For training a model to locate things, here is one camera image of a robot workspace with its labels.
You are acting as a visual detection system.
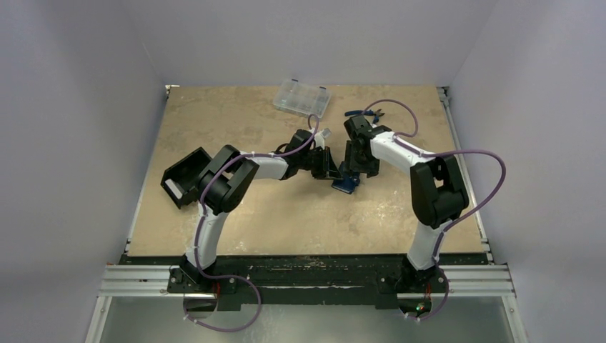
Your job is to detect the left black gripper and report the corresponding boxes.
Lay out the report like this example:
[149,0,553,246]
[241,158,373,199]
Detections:
[298,147,342,181]

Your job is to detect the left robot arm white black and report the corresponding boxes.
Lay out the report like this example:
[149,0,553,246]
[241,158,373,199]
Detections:
[185,129,342,292]

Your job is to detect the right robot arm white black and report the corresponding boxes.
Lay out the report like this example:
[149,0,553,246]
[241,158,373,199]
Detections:
[344,116,470,291]

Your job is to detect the black card tray box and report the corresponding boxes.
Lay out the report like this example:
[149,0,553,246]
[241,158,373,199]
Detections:
[160,147,212,209]

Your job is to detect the clear plastic organizer box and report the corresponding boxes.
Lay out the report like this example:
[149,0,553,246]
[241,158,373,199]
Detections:
[272,79,332,119]

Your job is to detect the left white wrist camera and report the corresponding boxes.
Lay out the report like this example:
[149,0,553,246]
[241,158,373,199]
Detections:
[314,128,332,149]

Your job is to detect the blue handled pliers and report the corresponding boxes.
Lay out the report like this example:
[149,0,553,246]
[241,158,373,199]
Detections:
[344,109,384,125]

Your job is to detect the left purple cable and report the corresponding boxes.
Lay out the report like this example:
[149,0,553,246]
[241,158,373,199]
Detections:
[182,114,263,333]

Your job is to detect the black aluminium mounting rail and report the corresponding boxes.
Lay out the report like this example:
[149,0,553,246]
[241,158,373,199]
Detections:
[100,254,514,312]

